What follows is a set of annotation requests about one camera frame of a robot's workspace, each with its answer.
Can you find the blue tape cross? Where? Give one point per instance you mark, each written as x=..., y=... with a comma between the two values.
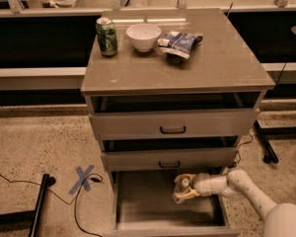
x=82, y=179

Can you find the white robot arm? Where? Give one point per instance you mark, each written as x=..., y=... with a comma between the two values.
x=279, y=219

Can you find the green soda can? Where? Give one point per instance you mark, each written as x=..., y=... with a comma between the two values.
x=106, y=36

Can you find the clear plastic water bottle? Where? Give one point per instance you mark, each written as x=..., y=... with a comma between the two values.
x=181, y=187

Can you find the grey three-drawer cabinet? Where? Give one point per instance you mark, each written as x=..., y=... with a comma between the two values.
x=221, y=73

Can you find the blue snack bag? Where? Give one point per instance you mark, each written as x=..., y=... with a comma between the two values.
x=179, y=44

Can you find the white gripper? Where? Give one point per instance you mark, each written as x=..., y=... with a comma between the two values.
x=202, y=186

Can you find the grey top drawer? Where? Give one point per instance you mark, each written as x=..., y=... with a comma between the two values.
x=171, y=124

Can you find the black stand leg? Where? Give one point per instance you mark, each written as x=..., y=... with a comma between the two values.
x=263, y=133
x=29, y=219

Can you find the white bowl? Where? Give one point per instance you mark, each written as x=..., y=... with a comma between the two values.
x=143, y=37

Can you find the black stand leg left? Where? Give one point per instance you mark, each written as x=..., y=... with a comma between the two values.
x=29, y=219

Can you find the grey open bottom drawer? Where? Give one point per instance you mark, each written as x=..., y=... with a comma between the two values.
x=143, y=207

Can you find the grey middle drawer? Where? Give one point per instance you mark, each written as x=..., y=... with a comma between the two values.
x=168, y=159

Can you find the black stand leg right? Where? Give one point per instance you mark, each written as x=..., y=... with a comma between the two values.
x=263, y=133

